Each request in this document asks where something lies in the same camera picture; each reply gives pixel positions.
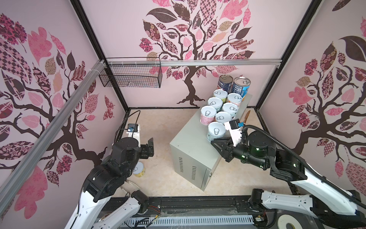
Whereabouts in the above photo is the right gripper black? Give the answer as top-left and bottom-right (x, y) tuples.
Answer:
(210, 135), (265, 169)

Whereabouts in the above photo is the orange labelled can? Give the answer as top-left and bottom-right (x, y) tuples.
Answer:
(215, 111), (232, 124)

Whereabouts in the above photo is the pink small can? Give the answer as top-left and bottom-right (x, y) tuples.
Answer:
(200, 106), (217, 126)

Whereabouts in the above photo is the white small can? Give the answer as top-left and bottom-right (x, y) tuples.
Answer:
(222, 103), (239, 118)

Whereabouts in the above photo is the pink labelled can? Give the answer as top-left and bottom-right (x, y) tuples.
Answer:
(226, 93), (243, 106)

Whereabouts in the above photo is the green labelled small can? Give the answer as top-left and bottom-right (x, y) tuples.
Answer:
(213, 89), (228, 103)

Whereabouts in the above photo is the large blue labelled can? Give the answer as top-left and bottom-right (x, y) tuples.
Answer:
(231, 76), (251, 100)

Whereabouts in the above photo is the dark tomato can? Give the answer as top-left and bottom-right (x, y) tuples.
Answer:
(217, 74), (234, 93)

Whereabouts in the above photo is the yellow labelled can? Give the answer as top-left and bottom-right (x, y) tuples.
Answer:
(132, 162), (146, 177)

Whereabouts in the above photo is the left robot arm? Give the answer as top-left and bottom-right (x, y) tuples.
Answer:
(66, 137), (154, 229)

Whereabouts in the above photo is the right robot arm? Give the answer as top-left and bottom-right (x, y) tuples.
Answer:
(207, 120), (366, 229)

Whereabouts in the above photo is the grey metal cabinet box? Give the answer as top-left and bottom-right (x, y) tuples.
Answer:
(170, 93), (253, 191)

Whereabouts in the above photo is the white tape roll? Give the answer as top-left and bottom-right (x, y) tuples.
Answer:
(277, 214), (303, 229)

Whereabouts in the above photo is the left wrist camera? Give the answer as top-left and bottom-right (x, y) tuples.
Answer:
(127, 124), (141, 147)

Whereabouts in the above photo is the wooden handled knife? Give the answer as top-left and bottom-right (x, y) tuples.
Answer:
(244, 110), (251, 123)

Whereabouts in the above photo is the black base frame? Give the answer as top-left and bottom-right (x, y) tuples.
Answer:
(76, 194), (325, 229)

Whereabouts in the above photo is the black wire basket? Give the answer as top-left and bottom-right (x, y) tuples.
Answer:
(99, 57), (163, 88)

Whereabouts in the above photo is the white vented cable duct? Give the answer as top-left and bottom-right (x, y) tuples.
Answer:
(125, 215), (254, 229)

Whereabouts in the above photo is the aluminium rail back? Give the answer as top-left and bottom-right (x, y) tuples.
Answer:
(108, 59), (282, 66)

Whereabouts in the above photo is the aluminium rail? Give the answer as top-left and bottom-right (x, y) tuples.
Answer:
(108, 59), (282, 66)
(1, 60), (106, 214)

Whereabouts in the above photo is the aluminium rail left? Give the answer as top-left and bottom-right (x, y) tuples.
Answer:
(1, 60), (106, 214)

